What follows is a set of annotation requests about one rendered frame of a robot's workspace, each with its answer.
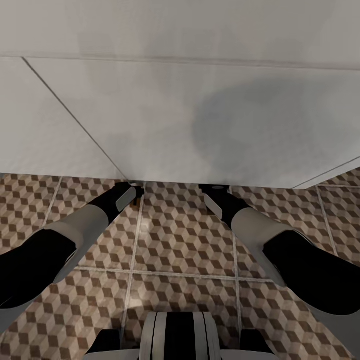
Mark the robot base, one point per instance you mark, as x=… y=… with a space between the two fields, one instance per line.
x=252 y=347

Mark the robot trunk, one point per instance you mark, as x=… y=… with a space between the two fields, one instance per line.
x=180 y=336

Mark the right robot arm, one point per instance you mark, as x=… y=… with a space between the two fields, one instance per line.
x=328 y=285

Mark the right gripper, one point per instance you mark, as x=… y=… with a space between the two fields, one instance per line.
x=205 y=187

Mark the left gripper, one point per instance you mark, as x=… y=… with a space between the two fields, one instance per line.
x=139 y=192

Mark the furniture sink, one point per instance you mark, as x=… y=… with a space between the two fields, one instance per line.
x=258 y=93

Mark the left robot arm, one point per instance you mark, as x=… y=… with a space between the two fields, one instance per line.
x=50 y=254

